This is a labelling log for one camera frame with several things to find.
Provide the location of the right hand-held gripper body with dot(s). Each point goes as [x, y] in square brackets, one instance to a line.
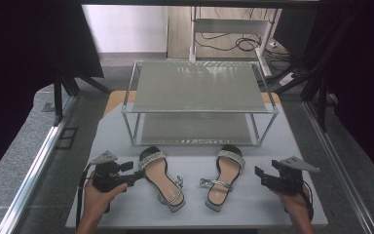
[289, 182]

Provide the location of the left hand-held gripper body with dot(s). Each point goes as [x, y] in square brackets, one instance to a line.
[107, 177]

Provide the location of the two-tier metal shoe rack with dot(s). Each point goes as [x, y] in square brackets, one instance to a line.
[198, 87]

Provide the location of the person's right hand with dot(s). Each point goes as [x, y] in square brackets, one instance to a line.
[297, 204]

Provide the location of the person's left hand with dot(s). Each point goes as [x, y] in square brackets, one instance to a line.
[97, 201]

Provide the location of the black floor socket cover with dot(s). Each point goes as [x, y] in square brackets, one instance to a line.
[67, 138]

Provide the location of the black stand legs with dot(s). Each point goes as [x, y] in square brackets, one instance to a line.
[58, 97]
[321, 104]

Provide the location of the white power strip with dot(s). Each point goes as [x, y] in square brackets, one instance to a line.
[288, 78]

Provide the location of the black curtain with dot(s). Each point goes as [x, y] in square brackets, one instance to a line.
[363, 65]
[29, 48]

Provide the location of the white metal stand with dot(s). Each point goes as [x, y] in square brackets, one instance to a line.
[229, 25]

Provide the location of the aluminium frame rail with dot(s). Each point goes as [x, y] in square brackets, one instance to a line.
[336, 162]
[32, 175]

